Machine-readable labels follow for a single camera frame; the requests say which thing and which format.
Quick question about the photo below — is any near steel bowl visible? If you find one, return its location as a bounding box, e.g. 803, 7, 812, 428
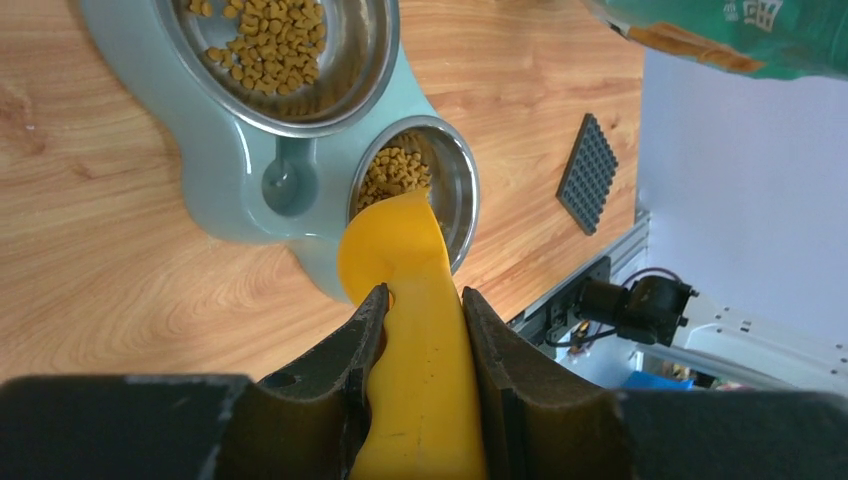
348, 115, 480, 272

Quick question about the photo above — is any yellow plastic scoop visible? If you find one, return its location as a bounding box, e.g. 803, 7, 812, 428
337, 189, 488, 479

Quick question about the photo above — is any dark grey studded plate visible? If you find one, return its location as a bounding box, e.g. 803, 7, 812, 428
556, 113, 618, 236

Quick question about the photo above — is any green double pet bowl stand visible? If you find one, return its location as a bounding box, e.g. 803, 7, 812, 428
80, 1, 443, 301

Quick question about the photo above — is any brown kibble in far bowl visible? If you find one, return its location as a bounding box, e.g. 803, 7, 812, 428
184, 0, 328, 96

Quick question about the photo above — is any brown kibble in near bowl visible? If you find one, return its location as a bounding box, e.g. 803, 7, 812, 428
354, 147, 432, 213

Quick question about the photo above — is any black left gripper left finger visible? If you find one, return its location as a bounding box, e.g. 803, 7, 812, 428
1, 285, 389, 479

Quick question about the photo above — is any brown kibble in bowl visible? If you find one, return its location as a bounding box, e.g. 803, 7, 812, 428
184, 0, 328, 96
354, 147, 432, 213

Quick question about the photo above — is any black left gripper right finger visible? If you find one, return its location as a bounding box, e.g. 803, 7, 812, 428
462, 288, 847, 479

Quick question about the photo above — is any green dog food bag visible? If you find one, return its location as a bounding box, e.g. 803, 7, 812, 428
585, 0, 847, 80

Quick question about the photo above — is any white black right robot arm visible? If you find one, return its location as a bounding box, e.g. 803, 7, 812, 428
574, 275, 847, 395

